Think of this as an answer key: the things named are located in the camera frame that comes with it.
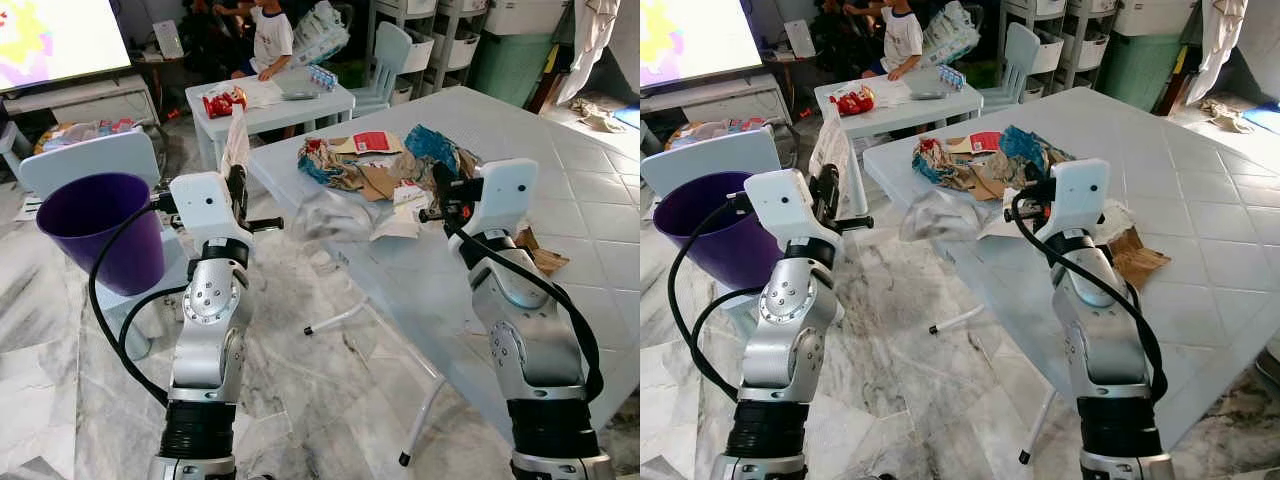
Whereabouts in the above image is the purple plastic rubbish bin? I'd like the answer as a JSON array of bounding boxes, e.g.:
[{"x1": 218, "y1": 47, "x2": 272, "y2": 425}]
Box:
[
  {"x1": 36, "y1": 172, "x2": 167, "y2": 298},
  {"x1": 653, "y1": 171, "x2": 777, "y2": 292}
]

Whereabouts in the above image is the green plastic bin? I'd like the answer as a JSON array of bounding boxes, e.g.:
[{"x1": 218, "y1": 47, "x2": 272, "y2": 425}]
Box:
[
  {"x1": 1096, "y1": 32, "x2": 1184, "y2": 112},
  {"x1": 469, "y1": 32, "x2": 557, "y2": 110}
]

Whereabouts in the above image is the crumpled blue plastic bag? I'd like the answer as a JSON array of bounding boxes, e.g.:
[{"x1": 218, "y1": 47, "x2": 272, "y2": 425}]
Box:
[
  {"x1": 999, "y1": 125, "x2": 1063, "y2": 183},
  {"x1": 404, "y1": 124, "x2": 463, "y2": 183}
]

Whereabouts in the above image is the white crumpled paper sheet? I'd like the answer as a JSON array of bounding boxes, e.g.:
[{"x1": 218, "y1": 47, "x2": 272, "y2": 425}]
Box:
[{"x1": 369, "y1": 180, "x2": 433, "y2": 242}]

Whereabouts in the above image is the crumpled brown paper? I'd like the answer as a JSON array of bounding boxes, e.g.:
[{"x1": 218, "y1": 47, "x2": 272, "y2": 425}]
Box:
[
  {"x1": 298, "y1": 126, "x2": 483, "y2": 203},
  {"x1": 912, "y1": 126, "x2": 1077, "y2": 203}
]

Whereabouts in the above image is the clear plastic bag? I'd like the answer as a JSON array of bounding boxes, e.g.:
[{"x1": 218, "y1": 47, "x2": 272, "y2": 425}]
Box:
[
  {"x1": 897, "y1": 189, "x2": 987, "y2": 244},
  {"x1": 289, "y1": 189, "x2": 377, "y2": 244}
]

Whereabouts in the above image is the large white folding table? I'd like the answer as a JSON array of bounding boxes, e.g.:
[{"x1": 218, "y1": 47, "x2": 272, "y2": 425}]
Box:
[
  {"x1": 247, "y1": 85, "x2": 641, "y2": 467},
  {"x1": 862, "y1": 87, "x2": 1280, "y2": 467}
]

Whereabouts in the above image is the red snack packet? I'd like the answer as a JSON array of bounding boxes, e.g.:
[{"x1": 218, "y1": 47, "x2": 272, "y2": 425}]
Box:
[
  {"x1": 202, "y1": 87, "x2": 249, "y2": 120},
  {"x1": 830, "y1": 84, "x2": 877, "y2": 117}
]

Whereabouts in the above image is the torn brown cardboard piece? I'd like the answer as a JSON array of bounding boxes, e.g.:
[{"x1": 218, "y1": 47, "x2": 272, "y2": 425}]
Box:
[
  {"x1": 1107, "y1": 227, "x2": 1172, "y2": 292},
  {"x1": 514, "y1": 227, "x2": 572, "y2": 277}
]

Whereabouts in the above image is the small white children's table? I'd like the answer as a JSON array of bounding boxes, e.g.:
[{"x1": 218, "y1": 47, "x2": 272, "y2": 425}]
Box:
[
  {"x1": 813, "y1": 72, "x2": 987, "y2": 217},
  {"x1": 185, "y1": 75, "x2": 357, "y2": 173}
]

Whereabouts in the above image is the pale blue plastic chair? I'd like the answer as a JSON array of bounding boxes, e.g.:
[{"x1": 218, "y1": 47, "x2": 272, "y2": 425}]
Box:
[
  {"x1": 18, "y1": 130, "x2": 193, "y2": 362},
  {"x1": 640, "y1": 127, "x2": 793, "y2": 341}
]

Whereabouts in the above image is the round basket with clutter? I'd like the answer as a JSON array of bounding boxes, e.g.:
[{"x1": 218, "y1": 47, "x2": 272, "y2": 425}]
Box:
[
  {"x1": 35, "y1": 118, "x2": 142, "y2": 157},
  {"x1": 664, "y1": 119, "x2": 772, "y2": 152}
]

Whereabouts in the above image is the pale green children's chair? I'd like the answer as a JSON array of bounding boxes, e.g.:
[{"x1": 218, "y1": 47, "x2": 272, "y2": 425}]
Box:
[
  {"x1": 979, "y1": 22, "x2": 1042, "y2": 112},
  {"x1": 350, "y1": 22, "x2": 414, "y2": 117}
]

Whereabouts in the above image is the white low media bench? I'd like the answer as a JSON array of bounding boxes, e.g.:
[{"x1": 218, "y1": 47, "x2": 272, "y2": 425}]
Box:
[
  {"x1": 0, "y1": 75, "x2": 162, "y2": 132},
  {"x1": 640, "y1": 72, "x2": 797, "y2": 127}
]

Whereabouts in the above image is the white shelf rack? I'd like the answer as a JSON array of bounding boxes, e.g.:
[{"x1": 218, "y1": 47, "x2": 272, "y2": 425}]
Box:
[
  {"x1": 364, "y1": 0, "x2": 492, "y2": 97},
  {"x1": 998, "y1": 0, "x2": 1119, "y2": 93}
]

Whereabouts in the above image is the crumpled beige cloth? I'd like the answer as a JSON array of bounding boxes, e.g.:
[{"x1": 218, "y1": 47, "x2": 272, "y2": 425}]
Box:
[
  {"x1": 1199, "y1": 97, "x2": 1257, "y2": 134},
  {"x1": 569, "y1": 97, "x2": 627, "y2": 134}
]

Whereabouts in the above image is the child in white shirt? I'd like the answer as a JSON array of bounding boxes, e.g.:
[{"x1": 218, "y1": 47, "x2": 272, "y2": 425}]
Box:
[
  {"x1": 843, "y1": 0, "x2": 927, "y2": 82},
  {"x1": 210, "y1": 0, "x2": 297, "y2": 82}
]

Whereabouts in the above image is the printed white plastic bag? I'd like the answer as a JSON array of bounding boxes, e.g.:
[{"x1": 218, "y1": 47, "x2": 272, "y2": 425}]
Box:
[
  {"x1": 291, "y1": 0, "x2": 352, "y2": 70},
  {"x1": 920, "y1": 0, "x2": 981, "y2": 69}
]

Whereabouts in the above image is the white hanging cloth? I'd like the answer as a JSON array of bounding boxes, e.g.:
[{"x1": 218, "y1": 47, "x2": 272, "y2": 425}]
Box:
[
  {"x1": 1184, "y1": 0, "x2": 1252, "y2": 107},
  {"x1": 557, "y1": 0, "x2": 627, "y2": 107}
]

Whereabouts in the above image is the bright display screen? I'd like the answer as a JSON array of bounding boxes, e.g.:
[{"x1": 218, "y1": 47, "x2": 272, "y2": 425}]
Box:
[
  {"x1": 0, "y1": 0, "x2": 134, "y2": 93},
  {"x1": 640, "y1": 0, "x2": 765, "y2": 89}
]

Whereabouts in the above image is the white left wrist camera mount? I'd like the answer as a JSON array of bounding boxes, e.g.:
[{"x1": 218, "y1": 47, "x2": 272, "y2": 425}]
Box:
[
  {"x1": 745, "y1": 168, "x2": 824, "y2": 252},
  {"x1": 168, "y1": 172, "x2": 241, "y2": 252}
]

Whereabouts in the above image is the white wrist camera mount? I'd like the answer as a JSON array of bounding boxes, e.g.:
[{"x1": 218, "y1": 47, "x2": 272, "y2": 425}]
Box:
[
  {"x1": 745, "y1": 168, "x2": 824, "y2": 252},
  {"x1": 477, "y1": 158, "x2": 540, "y2": 240},
  {"x1": 1049, "y1": 158, "x2": 1114, "y2": 240},
  {"x1": 168, "y1": 172, "x2": 241, "y2": 252}
]

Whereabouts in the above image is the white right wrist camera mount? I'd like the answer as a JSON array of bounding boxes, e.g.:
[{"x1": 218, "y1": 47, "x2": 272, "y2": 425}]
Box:
[
  {"x1": 477, "y1": 158, "x2": 540, "y2": 240},
  {"x1": 1049, "y1": 158, "x2": 1114, "y2": 240}
]

